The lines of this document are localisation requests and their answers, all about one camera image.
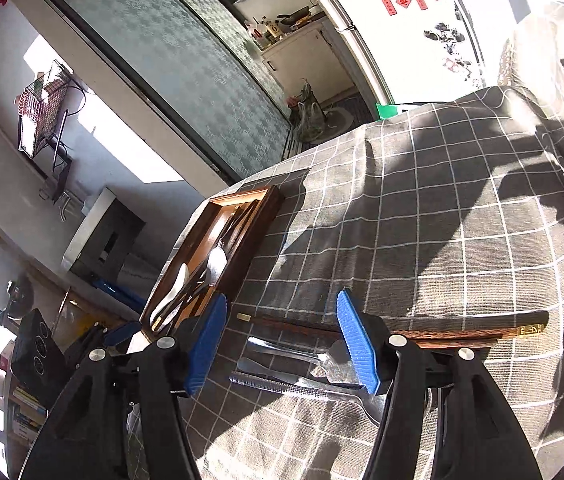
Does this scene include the round floor mat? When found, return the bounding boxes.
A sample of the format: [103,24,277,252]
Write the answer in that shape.
[319,106,361,136]

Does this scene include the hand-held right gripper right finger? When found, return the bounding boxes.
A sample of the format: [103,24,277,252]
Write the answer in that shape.
[337,287,545,480]

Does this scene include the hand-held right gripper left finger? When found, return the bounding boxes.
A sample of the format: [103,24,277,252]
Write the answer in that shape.
[19,292,229,480]

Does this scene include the black box round dials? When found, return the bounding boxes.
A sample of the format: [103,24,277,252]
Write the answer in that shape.
[11,310,66,392]

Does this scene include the white sink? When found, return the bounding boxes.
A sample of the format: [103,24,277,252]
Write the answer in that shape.
[61,187,114,271]

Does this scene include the black wok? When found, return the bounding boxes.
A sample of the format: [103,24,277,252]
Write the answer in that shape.
[277,6,311,26]

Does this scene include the clear plastic bag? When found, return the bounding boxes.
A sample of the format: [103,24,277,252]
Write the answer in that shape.
[289,77,333,142]

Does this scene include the grey checked lace-trimmed cover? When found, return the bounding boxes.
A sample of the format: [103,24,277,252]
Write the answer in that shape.
[496,0,564,186]

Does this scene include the patterned sliding door panel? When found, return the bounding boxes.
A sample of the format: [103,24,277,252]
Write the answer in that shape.
[27,0,293,181]
[142,0,265,48]

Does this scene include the black wire wall rack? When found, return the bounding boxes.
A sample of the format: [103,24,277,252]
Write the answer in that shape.
[16,60,71,157]

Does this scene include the wooden tray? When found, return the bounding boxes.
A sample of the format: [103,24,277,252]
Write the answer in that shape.
[139,185,284,337]

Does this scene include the grey checked tablecloth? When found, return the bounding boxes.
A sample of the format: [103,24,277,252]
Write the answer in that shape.
[127,57,564,480]

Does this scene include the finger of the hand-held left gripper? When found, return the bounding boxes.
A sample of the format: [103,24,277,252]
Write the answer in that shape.
[64,321,141,366]

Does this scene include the metal faucet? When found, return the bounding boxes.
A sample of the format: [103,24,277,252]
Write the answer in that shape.
[39,180,76,221]

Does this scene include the cream kitchen cabinet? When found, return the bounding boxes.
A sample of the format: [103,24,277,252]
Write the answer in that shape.
[259,15,363,111]

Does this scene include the metal fork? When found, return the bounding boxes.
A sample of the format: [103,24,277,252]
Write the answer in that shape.
[229,372,387,427]

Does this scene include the white refrigerator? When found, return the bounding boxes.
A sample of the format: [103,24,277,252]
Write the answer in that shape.
[287,0,537,111]

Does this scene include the white ceramic spoon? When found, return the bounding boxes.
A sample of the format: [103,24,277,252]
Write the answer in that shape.
[149,262,190,322]

